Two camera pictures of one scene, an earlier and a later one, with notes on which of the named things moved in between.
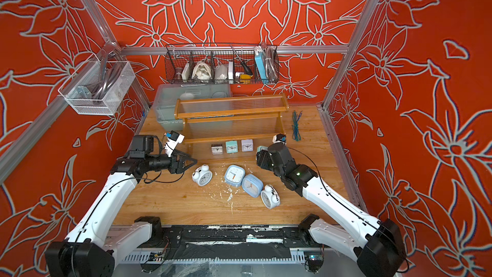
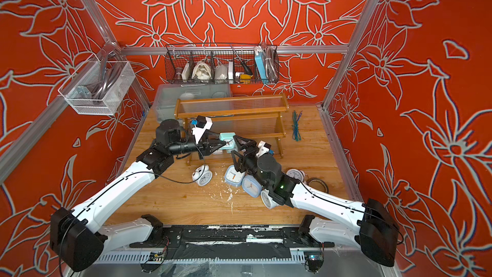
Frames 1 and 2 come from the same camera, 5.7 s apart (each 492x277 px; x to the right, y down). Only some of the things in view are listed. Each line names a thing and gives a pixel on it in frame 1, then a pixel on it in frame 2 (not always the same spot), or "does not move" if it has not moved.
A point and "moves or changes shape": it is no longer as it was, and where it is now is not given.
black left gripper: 174,168 to 205,146
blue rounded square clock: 234,175 does not move
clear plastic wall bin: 98,87 does not move
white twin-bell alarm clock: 202,176 does not move
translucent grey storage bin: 166,95 does not move
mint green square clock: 232,147 moves or changes shape
